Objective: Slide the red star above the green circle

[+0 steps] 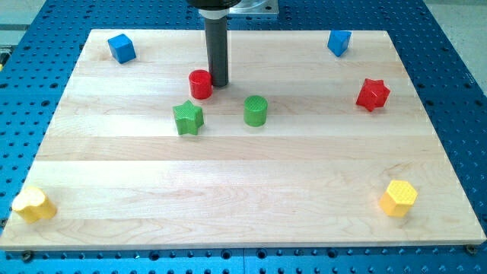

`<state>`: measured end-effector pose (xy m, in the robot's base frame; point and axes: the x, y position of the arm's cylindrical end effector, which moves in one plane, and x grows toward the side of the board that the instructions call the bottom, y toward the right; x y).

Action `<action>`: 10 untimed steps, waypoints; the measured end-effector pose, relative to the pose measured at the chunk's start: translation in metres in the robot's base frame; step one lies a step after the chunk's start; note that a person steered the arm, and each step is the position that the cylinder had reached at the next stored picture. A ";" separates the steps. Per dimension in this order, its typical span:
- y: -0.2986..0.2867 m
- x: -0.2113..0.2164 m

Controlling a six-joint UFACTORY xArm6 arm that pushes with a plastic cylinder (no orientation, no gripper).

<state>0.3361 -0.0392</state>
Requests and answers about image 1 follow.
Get black robot arm flange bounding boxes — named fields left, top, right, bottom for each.
left=186, top=0, right=241, bottom=20

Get green star block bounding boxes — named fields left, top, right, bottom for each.
left=173, top=100, right=204, bottom=135

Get red star block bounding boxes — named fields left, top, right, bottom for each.
left=356, top=78, right=390, bottom=112

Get green cylinder block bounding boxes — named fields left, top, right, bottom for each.
left=243, top=95, right=268, bottom=127

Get light wooden board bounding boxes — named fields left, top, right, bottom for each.
left=1, top=29, right=485, bottom=250

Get red cylinder block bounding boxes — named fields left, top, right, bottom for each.
left=189, top=69, right=212, bottom=100

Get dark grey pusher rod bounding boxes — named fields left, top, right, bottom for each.
left=205, top=16, right=229, bottom=87

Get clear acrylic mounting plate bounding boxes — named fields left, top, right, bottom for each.
left=230, top=0, right=279, bottom=15

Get blue triangular block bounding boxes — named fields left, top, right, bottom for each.
left=327, top=30, right=352, bottom=57

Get blue cube block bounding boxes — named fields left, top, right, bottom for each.
left=107, top=33, right=136, bottom=64

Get yellow hexagon block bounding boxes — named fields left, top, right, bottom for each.
left=379, top=180, right=418, bottom=218

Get yellow heart block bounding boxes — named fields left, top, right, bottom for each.
left=11, top=186, right=57, bottom=224

